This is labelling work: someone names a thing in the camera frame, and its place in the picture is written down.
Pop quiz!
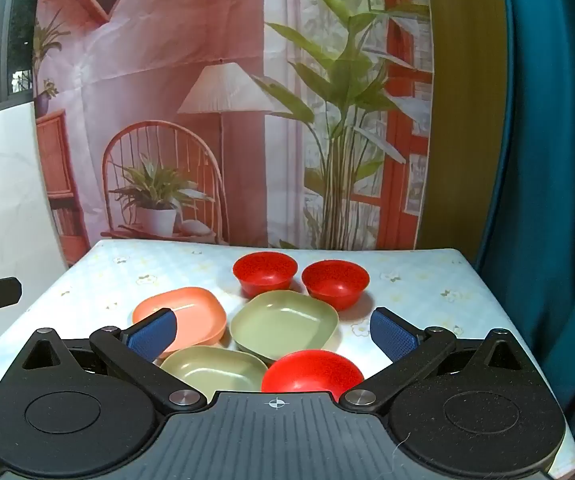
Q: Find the orange square plate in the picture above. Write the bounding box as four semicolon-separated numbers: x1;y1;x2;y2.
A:
132;286;227;362

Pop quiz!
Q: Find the printed room-scene wall cloth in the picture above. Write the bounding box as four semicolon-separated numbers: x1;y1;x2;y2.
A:
33;0;436;267

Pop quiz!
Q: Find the teal curtain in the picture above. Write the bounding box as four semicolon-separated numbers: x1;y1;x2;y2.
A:
469;0;575;467

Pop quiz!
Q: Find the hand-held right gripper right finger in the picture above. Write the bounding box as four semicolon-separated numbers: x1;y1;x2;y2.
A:
341;307;529;414

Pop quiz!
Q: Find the green square plate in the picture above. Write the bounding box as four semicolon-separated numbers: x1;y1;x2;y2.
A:
159;345;268;402
230;290;339;364

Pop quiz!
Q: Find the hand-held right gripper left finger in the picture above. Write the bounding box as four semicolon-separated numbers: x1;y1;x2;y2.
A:
20;308;208;414

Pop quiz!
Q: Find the red bowl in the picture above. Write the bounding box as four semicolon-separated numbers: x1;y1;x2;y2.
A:
301;259;371;310
261;350;366;404
232;252;299;299

